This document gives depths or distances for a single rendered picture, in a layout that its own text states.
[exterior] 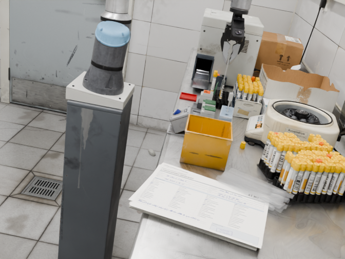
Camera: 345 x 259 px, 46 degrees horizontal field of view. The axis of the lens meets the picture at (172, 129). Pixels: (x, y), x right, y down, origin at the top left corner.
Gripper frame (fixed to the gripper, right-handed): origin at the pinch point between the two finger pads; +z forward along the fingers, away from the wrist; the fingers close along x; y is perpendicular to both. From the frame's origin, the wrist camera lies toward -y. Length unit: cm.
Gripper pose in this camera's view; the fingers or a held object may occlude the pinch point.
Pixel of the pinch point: (228, 61)
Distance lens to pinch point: 162.4
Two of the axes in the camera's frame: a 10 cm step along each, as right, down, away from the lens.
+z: -1.6, 9.0, 4.0
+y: 1.0, -3.9, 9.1
